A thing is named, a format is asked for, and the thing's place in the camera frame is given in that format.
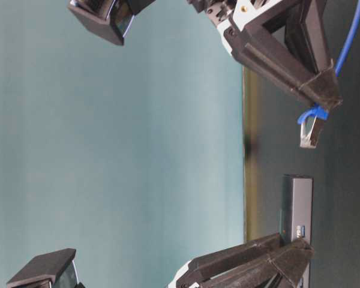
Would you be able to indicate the lower black gripper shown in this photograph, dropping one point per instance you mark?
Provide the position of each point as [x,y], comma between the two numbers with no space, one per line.
[264,262]

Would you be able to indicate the upper black gripper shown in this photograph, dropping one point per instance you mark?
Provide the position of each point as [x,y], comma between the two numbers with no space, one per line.
[305,70]

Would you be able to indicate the grey USB hub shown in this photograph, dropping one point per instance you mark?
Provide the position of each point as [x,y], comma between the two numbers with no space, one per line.
[296,208]

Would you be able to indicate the upper black wrist camera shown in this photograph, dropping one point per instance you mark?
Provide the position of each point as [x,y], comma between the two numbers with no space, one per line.
[108,19]

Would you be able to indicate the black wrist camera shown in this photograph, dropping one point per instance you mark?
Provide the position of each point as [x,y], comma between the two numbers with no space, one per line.
[108,19]
[55,269]

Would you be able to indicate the lower black wrist camera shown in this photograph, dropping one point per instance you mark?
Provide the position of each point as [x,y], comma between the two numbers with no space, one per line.
[55,269]

